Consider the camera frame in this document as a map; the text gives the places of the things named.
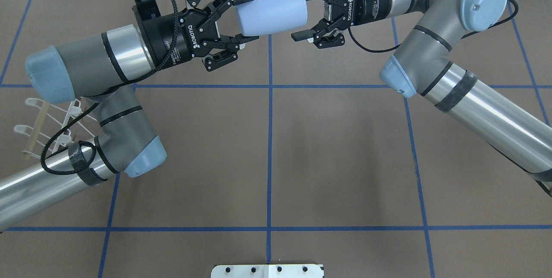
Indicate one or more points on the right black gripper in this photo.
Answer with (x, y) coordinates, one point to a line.
(364, 0)

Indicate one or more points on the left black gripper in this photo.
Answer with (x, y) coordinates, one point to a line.
(186, 36)

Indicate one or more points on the light blue plastic cup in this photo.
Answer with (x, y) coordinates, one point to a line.
(264, 17)

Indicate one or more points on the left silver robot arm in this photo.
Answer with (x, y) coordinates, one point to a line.
(101, 69)

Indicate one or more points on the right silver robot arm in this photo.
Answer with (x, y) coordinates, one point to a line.
(422, 64)

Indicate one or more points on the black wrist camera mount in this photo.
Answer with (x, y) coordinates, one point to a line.
(147, 6)

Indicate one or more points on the white wire cup rack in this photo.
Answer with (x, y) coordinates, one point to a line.
(49, 119)

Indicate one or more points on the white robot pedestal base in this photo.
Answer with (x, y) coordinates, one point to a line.
(269, 271)

